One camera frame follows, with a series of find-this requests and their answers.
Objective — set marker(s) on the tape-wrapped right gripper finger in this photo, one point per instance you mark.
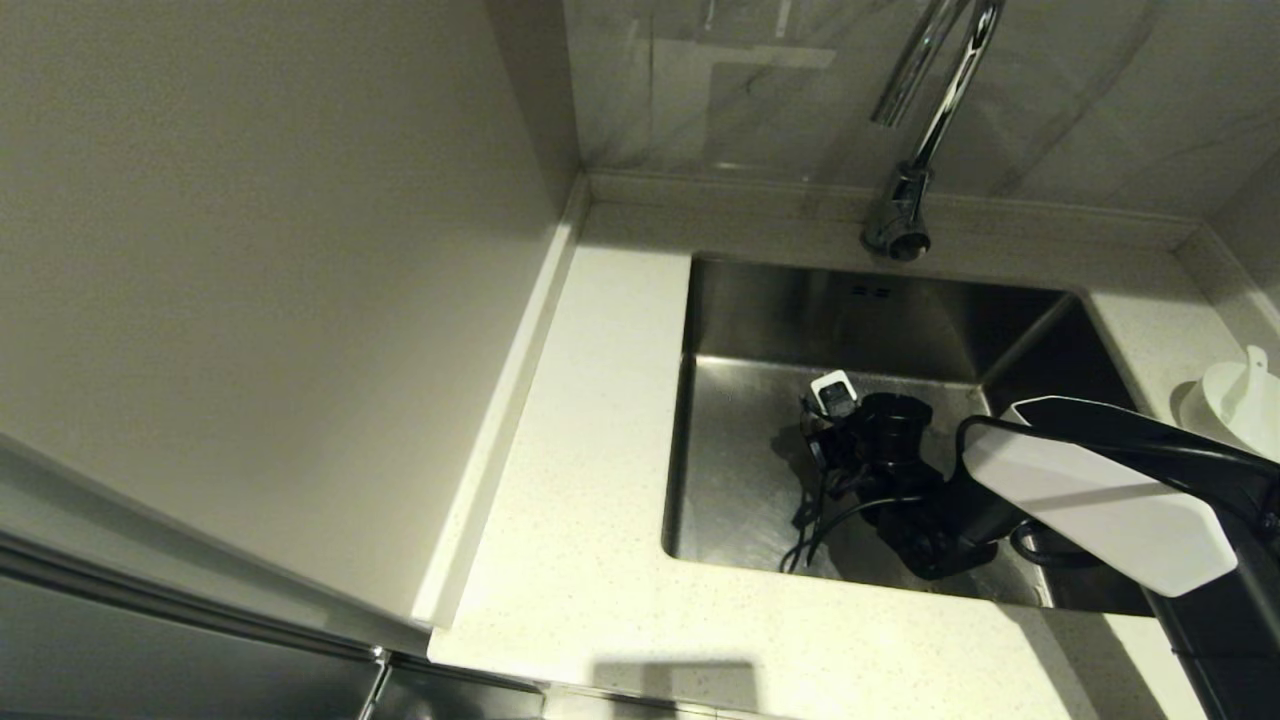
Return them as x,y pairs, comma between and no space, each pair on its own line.
835,390

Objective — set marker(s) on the stainless steel sink basin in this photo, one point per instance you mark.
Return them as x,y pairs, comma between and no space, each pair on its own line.
740,480

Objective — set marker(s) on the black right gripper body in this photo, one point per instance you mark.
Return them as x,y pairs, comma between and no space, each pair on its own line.
885,440

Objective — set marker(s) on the white ceramic soup spoon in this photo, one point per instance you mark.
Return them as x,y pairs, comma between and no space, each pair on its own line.
1250,380

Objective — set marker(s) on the chrome gooseneck faucet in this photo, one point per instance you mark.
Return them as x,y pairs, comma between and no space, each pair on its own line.
900,225

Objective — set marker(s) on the stainless steel appliance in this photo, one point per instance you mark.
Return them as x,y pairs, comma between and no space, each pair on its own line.
150,640

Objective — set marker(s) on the white ceramic bowl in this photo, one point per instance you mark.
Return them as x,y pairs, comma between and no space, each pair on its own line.
1225,425

